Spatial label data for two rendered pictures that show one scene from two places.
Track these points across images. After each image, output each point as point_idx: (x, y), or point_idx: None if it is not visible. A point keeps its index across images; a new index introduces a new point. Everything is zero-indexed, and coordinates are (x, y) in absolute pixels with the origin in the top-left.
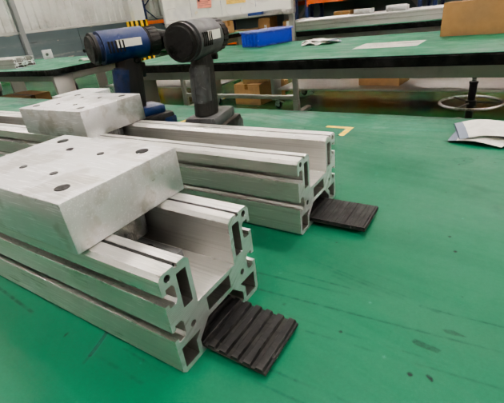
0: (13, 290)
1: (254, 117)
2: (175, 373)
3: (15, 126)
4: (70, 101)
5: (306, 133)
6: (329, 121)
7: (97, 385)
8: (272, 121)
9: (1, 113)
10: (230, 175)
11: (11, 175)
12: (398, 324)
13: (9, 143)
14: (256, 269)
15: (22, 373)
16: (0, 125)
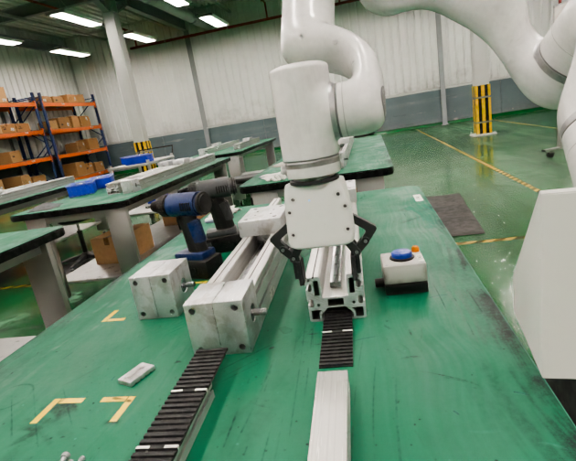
0: (360, 228)
1: (160, 260)
2: (357, 211)
3: (269, 243)
4: (264, 213)
5: (276, 199)
6: (184, 241)
7: (368, 213)
8: (175, 252)
9: (223, 273)
10: None
11: (349, 185)
12: None
13: (276, 255)
14: None
15: (375, 217)
16: (267, 249)
